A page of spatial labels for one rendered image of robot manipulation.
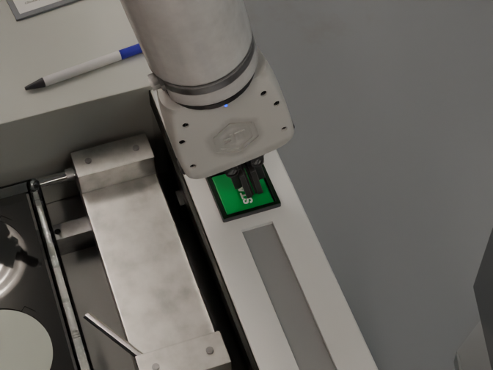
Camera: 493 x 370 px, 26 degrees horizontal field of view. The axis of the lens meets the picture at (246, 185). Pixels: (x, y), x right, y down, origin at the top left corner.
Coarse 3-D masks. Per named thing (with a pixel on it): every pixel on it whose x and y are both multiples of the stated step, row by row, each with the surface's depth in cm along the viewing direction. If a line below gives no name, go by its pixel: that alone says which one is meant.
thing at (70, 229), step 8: (56, 224) 110; (64, 224) 110; (72, 224) 110; (80, 224) 110; (88, 224) 110; (56, 232) 110; (64, 232) 110; (72, 232) 110; (80, 232) 110; (88, 232) 110; (40, 240) 109; (56, 240) 109; (64, 240) 110; (72, 240) 110; (80, 240) 111; (88, 240) 111; (64, 248) 111; (72, 248) 111; (80, 248) 112
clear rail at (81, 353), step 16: (32, 192) 106; (32, 208) 106; (48, 224) 104; (48, 256) 102; (64, 272) 101; (64, 288) 100; (64, 304) 99; (64, 320) 98; (80, 336) 97; (80, 352) 96; (80, 368) 95
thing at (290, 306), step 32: (192, 192) 99; (288, 192) 99; (224, 224) 97; (256, 224) 97; (288, 224) 97; (224, 256) 95; (256, 256) 95; (288, 256) 95; (320, 256) 95; (256, 288) 93; (288, 288) 94; (320, 288) 93; (256, 320) 91; (288, 320) 92; (320, 320) 91; (352, 320) 91; (256, 352) 89; (288, 352) 89; (320, 352) 90; (352, 352) 89
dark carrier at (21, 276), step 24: (0, 216) 105; (24, 216) 105; (0, 240) 103; (24, 240) 103; (0, 264) 102; (24, 264) 102; (0, 288) 100; (24, 288) 100; (48, 288) 100; (24, 312) 99; (48, 312) 98
